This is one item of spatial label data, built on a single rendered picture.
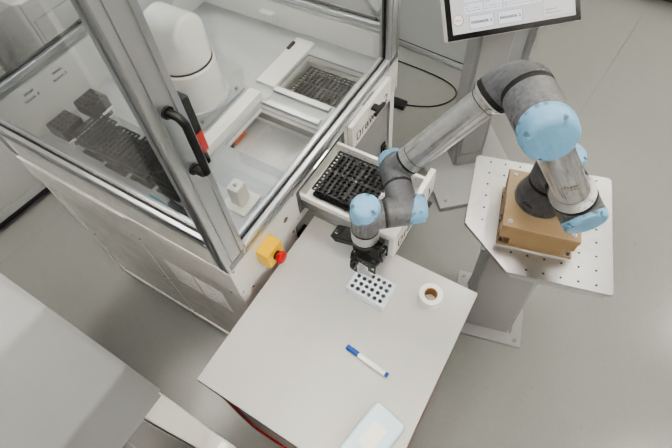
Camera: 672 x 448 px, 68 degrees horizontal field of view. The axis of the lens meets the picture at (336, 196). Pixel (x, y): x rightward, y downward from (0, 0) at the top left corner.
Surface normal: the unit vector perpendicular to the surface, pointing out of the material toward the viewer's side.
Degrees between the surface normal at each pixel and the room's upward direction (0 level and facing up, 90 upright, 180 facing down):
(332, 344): 0
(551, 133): 84
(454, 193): 3
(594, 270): 0
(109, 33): 90
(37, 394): 69
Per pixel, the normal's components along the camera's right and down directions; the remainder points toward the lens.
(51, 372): 0.78, 0.16
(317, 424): -0.07, -0.58
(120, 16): 0.86, 0.39
